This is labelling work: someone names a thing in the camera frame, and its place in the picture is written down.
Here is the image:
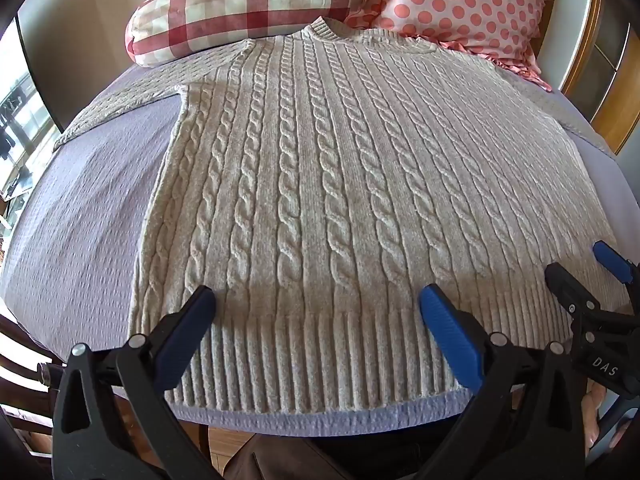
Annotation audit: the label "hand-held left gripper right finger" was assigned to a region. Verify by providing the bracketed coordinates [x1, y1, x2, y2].
[417, 282, 589, 480]

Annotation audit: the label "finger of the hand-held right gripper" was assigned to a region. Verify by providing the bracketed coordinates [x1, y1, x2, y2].
[592, 240, 635, 287]
[544, 261, 602, 322]

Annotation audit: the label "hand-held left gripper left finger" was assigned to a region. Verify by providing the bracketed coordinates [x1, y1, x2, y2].
[50, 285, 226, 480]

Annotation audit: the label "cream cable-knit sweater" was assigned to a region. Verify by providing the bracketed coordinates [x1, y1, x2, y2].
[52, 16, 635, 416]

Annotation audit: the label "person's right hand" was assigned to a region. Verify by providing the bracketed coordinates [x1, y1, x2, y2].
[582, 379, 614, 467]

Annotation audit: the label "lavender bed sheet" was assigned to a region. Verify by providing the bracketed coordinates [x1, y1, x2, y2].
[0, 62, 640, 439]

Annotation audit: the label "dark wooden chair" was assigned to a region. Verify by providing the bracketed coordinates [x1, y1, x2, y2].
[0, 310, 68, 441]

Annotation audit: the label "person's brown pants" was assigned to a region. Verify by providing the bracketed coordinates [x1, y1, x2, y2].
[220, 430, 453, 480]

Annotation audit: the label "window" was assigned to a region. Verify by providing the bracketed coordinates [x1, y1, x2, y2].
[0, 22, 57, 203]

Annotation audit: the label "pink polka dot pillow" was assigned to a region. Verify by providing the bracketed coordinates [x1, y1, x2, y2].
[347, 0, 560, 92]

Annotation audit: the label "red plaid pillow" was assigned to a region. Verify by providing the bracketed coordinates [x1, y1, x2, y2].
[125, 0, 369, 67]

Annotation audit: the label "wooden furniture frame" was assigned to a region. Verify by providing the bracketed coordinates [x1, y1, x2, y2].
[559, 0, 640, 156]

